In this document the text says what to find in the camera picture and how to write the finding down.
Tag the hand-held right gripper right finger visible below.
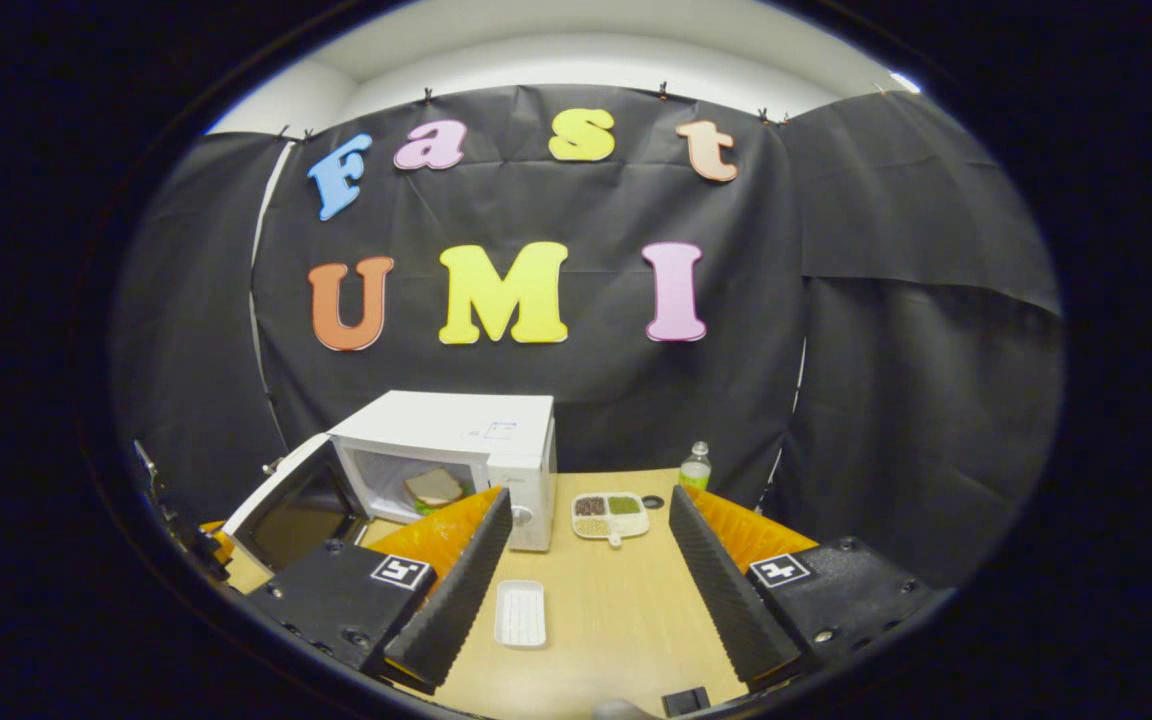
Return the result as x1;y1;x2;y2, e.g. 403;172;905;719
667;483;947;698

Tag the white microwave oven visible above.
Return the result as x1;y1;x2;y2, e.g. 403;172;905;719
223;390;558;575

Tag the green drink bottle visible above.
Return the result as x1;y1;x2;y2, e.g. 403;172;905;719
679;441;713;493

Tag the sandwich with lettuce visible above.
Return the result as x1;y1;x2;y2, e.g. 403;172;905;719
404;468;467;517

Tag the white sectioned grain dish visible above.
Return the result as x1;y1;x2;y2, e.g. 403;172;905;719
571;491;651;548

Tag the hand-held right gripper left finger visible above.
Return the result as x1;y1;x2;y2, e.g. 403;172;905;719
234;487;514;696

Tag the white rectangular tray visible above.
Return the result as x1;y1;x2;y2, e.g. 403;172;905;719
494;580;548;650

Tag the black backdrop cloth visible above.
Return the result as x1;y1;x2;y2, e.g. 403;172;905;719
111;85;1067;591

